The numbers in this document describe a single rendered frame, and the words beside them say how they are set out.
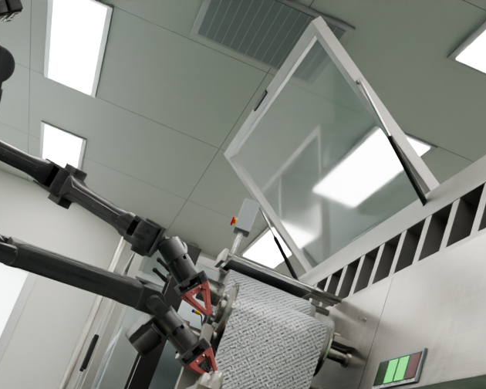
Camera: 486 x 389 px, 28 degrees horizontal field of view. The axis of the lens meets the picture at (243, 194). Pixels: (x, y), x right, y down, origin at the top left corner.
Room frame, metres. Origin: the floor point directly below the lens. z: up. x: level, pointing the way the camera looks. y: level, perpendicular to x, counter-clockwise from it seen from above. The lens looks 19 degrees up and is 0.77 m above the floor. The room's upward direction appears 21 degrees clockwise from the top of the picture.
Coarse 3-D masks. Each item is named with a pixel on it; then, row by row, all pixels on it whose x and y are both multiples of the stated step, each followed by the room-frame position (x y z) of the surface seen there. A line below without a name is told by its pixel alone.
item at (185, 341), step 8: (184, 328) 2.21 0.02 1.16; (168, 336) 2.24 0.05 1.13; (176, 336) 2.21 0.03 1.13; (184, 336) 2.21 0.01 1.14; (192, 336) 2.22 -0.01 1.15; (176, 344) 2.22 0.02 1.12; (184, 344) 2.21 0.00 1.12; (192, 344) 2.21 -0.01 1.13; (200, 344) 2.19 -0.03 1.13; (184, 352) 2.22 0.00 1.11; (192, 352) 2.23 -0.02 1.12
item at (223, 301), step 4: (224, 296) 2.28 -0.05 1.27; (228, 296) 2.28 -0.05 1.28; (220, 300) 2.31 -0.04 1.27; (224, 300) 2.27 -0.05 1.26; (220, 304) 2.29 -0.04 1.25; (224, 304) 2.27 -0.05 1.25; (216, 308) 2.33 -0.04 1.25; (220, 308) 2.27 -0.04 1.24; (224, 308) 2.27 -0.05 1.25; (216, 312) 2.32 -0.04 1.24; (220, 312) 2.27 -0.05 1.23; (216, 316) 2.28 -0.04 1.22; (220, 316) 2.28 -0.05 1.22; (212, 320) 2.32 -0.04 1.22; (216, 320) 2.29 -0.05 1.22
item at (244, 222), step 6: (246, 198) 2.82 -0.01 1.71; (246, 204) 2.82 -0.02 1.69; (252, 204) 2.82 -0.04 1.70; (258, 204) 2.82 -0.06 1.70; (246, 210) 2.82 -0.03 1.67; (252, 210) 2.82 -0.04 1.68; (234, 216) 2.85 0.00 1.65; (240, 216) 2.82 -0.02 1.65; (246, 216) 2.82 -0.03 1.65; (252, 216) 2.82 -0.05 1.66; (234, 222) 2.85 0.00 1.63; (240, 222) 2.82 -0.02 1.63; (246, 222) 2.82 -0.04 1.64; (252, 222) 2.82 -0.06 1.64; (234, 228) 2.85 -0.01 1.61; (240, 228) 2.83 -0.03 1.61; (246, 228) 2.82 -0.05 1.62; (246, 234) 2.85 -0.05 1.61
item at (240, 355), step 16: (224, 336) 2.24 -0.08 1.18; (240, 336) 2.25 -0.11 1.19; (224, 352) 2.25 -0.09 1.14; (240, 352) 2.25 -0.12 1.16; (256, 352) 2.25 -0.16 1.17; (272, 352) 2.26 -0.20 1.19; (288, 352) 2.26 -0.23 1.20; (224, 368) 2.25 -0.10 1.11; (240, 368) 2.25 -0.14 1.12; (256, 368) 2.26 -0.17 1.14; (272, 368) 2.26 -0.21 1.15; (288, 368) 2.26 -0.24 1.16; (304, 368) 2.27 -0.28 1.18; (224, 384) 2.25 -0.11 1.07; (240, 384) 2.25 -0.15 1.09; (256, 384) 2.26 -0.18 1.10; (272, 384) 2.26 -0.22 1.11; (288, 384) 2.26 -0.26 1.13; (304, 384) 2.27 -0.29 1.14
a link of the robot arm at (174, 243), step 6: (168, 240) 2.25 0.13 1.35; (174, 240) 2.25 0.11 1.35; (162, 246) 2.25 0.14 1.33; (168, 246) 2.25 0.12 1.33; (174, 246) 2.25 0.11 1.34; (180, 246) 2.26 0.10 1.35; (162, 252) 2.26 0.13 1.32; (168, 252) 2.25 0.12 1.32; (174, 252) 2.25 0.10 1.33; (180, 252) 2.25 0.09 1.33; (186, 252) 2.27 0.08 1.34; (168, 258) 2.26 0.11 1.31; (174, 258) 2.25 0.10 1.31; (168, 264) 2.28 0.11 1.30
